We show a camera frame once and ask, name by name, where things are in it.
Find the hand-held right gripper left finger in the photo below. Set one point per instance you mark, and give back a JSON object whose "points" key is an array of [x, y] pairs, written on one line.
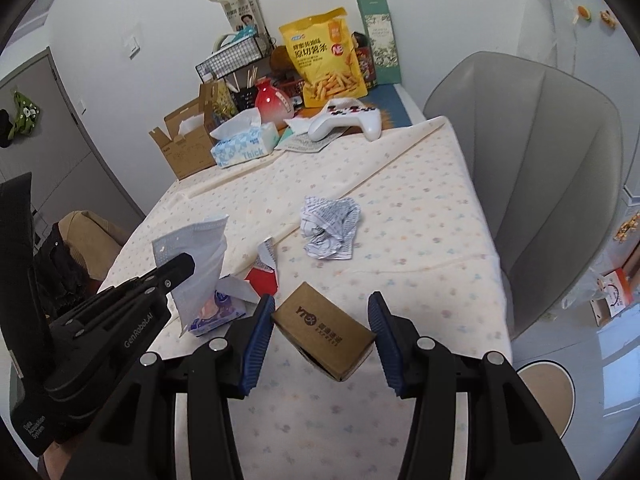
{"points": [[255, 350]]}

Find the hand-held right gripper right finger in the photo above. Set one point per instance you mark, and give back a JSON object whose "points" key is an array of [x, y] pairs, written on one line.
{"points": [[390, 350]]}

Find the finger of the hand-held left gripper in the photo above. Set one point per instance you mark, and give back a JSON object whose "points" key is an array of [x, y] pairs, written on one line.
{"points": [[170, 270]]}

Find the white blue mask package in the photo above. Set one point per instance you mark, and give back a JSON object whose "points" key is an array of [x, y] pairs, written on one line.
{"points": [[195, 250]]}

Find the small brown cardboard box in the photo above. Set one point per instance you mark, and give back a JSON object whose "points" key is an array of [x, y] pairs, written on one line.
{"points": [[320, 325]]}

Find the white trash bin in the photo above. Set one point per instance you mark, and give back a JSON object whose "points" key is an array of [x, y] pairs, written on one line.
{"points": [[547, 395]]}

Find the purple tissue pack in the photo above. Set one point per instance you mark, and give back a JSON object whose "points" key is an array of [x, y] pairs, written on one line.
{"points": [[220, 312]]}

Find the red white wrapper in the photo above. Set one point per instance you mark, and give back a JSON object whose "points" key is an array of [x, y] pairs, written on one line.
{"points": [[264, 277]]}

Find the open brown cardboard box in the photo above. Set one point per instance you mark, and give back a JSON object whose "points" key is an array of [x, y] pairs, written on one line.
{"points": [[187, 152]]}

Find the dotted cream tablecloth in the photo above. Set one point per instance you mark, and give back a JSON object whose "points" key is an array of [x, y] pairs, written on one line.
{"points": [[400, 220]]}

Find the crumpled printed paper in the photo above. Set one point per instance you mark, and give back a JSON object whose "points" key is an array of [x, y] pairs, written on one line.
{"points": [[330, 225]]}

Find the blue tissue pack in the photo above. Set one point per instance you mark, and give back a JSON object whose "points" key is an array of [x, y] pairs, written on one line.
{"points": [[245, 147]]}

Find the grey door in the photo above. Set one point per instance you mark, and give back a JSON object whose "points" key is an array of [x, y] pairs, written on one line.
{"points": [[50, 160]]}

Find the printed paper sheet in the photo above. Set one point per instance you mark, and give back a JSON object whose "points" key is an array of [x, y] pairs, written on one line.
{"points": [[305, 142]]}

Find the black pen holder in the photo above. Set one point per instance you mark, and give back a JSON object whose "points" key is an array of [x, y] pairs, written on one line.
{"points": [[245, 95]]}

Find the red white vase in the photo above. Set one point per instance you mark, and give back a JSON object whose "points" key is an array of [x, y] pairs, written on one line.
{"points": [[272, 102]]}

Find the green hanging toy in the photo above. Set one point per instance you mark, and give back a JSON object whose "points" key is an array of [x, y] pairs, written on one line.
{"points": [[24, 115]]}

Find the white game controller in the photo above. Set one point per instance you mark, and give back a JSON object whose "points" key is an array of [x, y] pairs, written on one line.
{"points": [[345, 122]]}

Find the orange white box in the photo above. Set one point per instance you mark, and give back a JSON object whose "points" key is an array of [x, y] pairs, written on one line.
{"points": [[612, 295]]}

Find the grey upholstered chair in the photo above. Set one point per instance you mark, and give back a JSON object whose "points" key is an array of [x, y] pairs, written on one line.
{"points": [[540, 160]]}

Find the blue table mat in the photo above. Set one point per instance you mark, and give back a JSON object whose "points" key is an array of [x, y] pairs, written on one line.
{"points": [[397, 107]]}

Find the yellow snack bag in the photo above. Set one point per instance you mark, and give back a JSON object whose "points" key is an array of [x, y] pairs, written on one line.
{"points": [[325, 60]]}

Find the orange lobster magnet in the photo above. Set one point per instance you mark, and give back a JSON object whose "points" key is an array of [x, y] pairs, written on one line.
{"points": [[627, 227]]}

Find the white printed tote bag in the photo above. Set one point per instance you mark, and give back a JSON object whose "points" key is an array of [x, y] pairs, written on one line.
{"points": [[245, 10]]}

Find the red printed box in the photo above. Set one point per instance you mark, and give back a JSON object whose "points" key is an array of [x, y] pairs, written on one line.
{"points": [[367, 65]]}

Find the tall green box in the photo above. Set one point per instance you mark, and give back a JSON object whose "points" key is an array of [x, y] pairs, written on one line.
{"points": [[382, 35]]}

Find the white refrigerator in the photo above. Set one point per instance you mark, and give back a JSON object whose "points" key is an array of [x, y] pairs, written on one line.
{"points": [[615, 85]]}

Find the white wall switch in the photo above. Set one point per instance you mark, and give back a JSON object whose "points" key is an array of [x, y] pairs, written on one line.
{"points": [[132, 46]]}

